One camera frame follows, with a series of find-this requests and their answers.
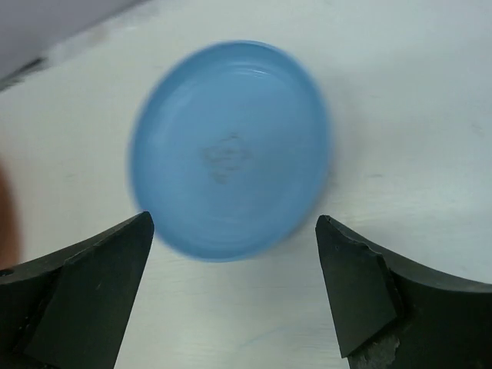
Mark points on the pink translucent plastic bin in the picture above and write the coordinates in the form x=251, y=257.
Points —
x=10, y=237

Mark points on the light blue plastic plate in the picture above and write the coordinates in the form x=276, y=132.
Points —
x=231, y=151

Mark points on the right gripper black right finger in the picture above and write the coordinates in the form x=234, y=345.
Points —
x=391, y=312

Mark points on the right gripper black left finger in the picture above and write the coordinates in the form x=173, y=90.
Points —
x=70, y=308

